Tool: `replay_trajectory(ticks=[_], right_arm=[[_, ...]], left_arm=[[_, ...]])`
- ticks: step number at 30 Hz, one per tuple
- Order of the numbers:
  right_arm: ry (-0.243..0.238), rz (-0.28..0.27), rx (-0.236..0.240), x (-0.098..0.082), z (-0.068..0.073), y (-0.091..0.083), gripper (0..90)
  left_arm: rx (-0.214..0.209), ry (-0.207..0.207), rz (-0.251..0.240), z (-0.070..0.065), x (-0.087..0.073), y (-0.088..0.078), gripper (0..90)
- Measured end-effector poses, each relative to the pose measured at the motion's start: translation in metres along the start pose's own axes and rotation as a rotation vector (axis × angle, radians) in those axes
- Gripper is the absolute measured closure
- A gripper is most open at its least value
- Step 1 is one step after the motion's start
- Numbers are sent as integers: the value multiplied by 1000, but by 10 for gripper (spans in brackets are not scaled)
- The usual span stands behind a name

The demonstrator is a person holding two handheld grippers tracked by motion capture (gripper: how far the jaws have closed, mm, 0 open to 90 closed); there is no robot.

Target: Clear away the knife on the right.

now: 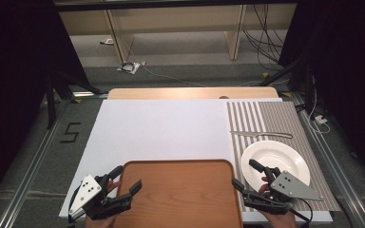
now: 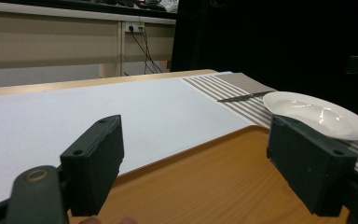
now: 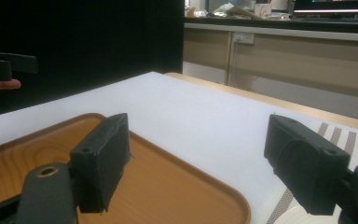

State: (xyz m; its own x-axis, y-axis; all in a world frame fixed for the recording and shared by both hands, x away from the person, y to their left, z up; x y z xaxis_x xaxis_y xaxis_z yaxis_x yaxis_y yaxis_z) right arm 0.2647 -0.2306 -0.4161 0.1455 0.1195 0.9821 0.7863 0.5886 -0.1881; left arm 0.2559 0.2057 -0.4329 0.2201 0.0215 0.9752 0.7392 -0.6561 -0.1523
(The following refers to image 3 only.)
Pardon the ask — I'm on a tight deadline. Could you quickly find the white plate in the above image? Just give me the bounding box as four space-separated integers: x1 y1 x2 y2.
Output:
272 204 343 224

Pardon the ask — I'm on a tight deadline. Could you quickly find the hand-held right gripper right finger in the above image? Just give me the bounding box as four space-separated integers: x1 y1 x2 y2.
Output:
263 114 352 217

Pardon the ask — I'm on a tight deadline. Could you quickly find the brown wooden tray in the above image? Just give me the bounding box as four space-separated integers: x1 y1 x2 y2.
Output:
0 112 252 224

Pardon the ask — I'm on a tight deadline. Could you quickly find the brown paper bag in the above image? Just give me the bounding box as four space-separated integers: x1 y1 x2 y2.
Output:
225 6 266 21

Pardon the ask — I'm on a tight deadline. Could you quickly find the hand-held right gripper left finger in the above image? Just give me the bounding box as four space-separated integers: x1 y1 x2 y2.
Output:
69 112 131 216

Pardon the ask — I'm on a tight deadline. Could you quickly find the black keyboard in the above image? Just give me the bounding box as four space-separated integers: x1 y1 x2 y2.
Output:
292 15 358 24

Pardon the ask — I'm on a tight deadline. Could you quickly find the white table mat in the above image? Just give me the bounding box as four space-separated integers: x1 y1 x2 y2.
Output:
0 71 327 218

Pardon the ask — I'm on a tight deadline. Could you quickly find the white box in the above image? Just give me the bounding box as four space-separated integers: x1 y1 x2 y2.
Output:
254 3 273 19

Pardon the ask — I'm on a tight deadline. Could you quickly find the white wall socket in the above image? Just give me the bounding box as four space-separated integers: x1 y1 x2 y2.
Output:
233 32 255 45

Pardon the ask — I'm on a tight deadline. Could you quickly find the black curtain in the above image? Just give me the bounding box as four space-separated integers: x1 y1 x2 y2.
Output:
0 0 186 119

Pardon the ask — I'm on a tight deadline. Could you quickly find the black monitor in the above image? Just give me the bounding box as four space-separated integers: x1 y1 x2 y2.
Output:
291 0 358 17

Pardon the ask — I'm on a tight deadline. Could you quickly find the beige counter with dark top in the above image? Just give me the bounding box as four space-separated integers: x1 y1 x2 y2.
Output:
183 16 358 101

